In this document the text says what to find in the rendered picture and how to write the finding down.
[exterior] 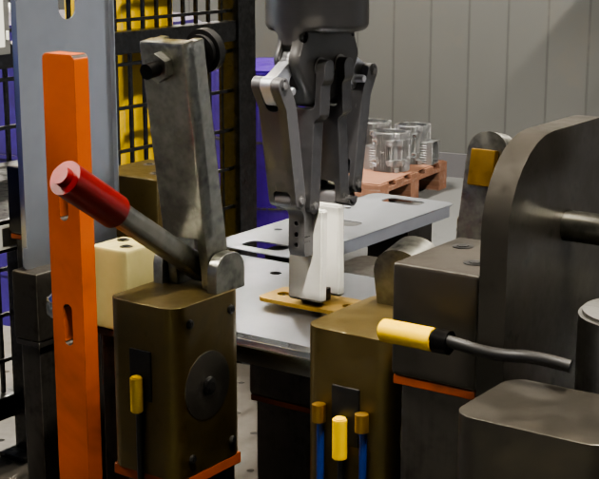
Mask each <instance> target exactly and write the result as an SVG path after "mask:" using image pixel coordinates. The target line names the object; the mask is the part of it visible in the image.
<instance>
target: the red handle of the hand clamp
mask: <svg viewBox="0 0 599 479"><path fill-rule="evenodd" d="M49 185H50V189H51V191H52V192H53V193H54V194H56V195H57V196H59V197H60V198H62V199H63V200H65V201H67V202H68V203H70V204H72V205H73V206H75V207H76V208H78V209H79V210H81V211H82V212H84V213H85V214H87V215H88V216H90V217H92V218H93V219H95V220H96V221H98V222H100V223H101V224H102V225H103V226H105V227H107V228H114V227H115V228H117V229H118V230H120V231H121V232H123V233H124V234H126V235H127V236H129V237H130V238H132V239H134V240H136V241H137V242H139V243H140V244H141V245H142V246H144V247H145V248H147V249H148V250H150V251H151V252H153V253H154V254H156V255H157V256H159V257H161V258H162V259H164V260H166V261H167V262H169V263H170V264H172V265H173V266H175V267H176V268H177V269H178V270H179V271H181V272H182V273H184V274H185V275H187V276H188V277H190V278H192V279H194V280H198V281H202V276H201V268H200V260H199V252H198V250H196V249H193V248H191V247H190V246H189V245H187V244H186V243H184V242H183V241H181V240H180V239H178V238H176V237H175V236H173V235H172V234H171V233H169V232H168V231H166V230H165V229H163V227H161V226H160V225H158V224H157V223H156V222H154V221H153V220H151V219H149V218H148V217H146V216H145V215H143V214H142V213H141V212H139V211H138V210H136V209H135V208H133V207H132V206H130V205H129V201H128V199H127V198H126V197H125V196H124V195H122V194H121V193H119V192H118V191H116V190H115V189H113V188H112V187H111V186H109V185H108V184H106V183H105V182H103V181H101V180H100V179H99V178H97V177H96V176H94V175H93V174H91V173H90V172H88V171H87V170H86V169H84V168H83V167H82V166H81V165H79V164H78V163H76V162H73V161H67V162H64V163H61V164H60V165H58V166H57V167H56V168H55V169H54V170H53V172H52V175H51V178H50V183H49Z"/></svg>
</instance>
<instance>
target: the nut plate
mask: <svg viewBox="0 0 599 479"><path fill-rule="evenodd" d="M284 294H286V295H287V296H283V295H284ZM260 301H264V302H269V303H274V304H279V305H283V306H288V307H294V308H299V309H303V310H308V311H313V312H318V313H324V314H331V313H333V312H335V311H337V310H339V309H342V308H344V307H347V306H349V305H351V304H354V303H356V302H359V301H360V299H355V298H349V297H338V296H333V295H331V287H326V301H324V302H322V303H316V302H312V301H307V300H301V299H296V298H291V297H289V287H281V288H279V289H276V290H274V291H271V292H268V293H265V294H263V295H260Z"/></svg>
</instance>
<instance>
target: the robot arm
mask: <svg viewBox="0 0 599 479"><path fill-rule="evenodd" d="M265 25H266V26H267V27H268V28H269V29H271V30H273V31H275V32H276V33H277V35H278V44H277V48H276V51H275V55H274V65H275V66H274V67H273V68H272V69H271V71H270V72H269V73H268V74H267V75H266V76H254V77H253V79H252V81H251V88H252V91H253V94H254V96H255V99H256V102H257V105H258V107H259V111H260V119H261V135H262V144H263V153H264V161H265V170H266V179H267V187H268V196H269V201H270V203H271V204H272V205H275V206H276V207H277V208H278V209H283V210H287V212H288V215H289V241H288V249H289V297H291V298H296V299H301V300H307V301H312V302H316V303H322V302H324V301H326V287H331V295H333V296H338V297H339V296H341V295H342V294H344V267H343V205H350V206H354V205H355V204H356V203H357V196H351V195H350V194H351V193H352V192H358V191H359V190H360V188H361V185H362V175H363V165H364V156H365V146H366V137H367V127H368V118H369V108H370V99H371V93H372V89H373V86H374V82H375V79H376V77H377V65H376V64H374V63H363V62H362V61H361V60H360V59H359V58H358V57H357V43H356V38H355V32H356V31H361V30H364V29H366V28H367V27H368V25H369V0H265ZM298 105H300V106H305V107H299V106H298Z"/></svg>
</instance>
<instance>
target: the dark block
mask: <svg viewBox="0 0 599 479"><path fill-rule="evenodd" d="M479 271H480V240H478V239H466V238H457V239H453V240H451V241H448V242H445V243H443V244H440V245H438V246H436V247H434V248H431V249H428V250H426V251H423V252H421V253H418V254H415V255H413V256H410V257H408V258H406V259H402V260H399V261H397V262H396V263H395V265H394V306H393V320H398V321H403V322H408V323H414V324H418V325H423V326H428V327H434V328H439V329H444V330H450V331H454V333H455V336H456V337H459V338H462V339H465V340H468V341H471V342H474V343H477V333H478V301H479ZM476 363H477V356H475V355H471V354H466V353H462V352H460V351H457V350H453V352H452V353H451V354H450V355H446V354H438V353H433V352H429V351H424V350H419V349H415V348H410V347H406V346H401V345H396V344H393V365H392V370H393V373H395V374H394V383H396V384H400V385H402V408H401V461H400V479H457V445H458V412H459V408H460V407H461V406H463V405H465V404H466V403H468V402H470V401H471V400H473V399H475V395H476Z"/></svg>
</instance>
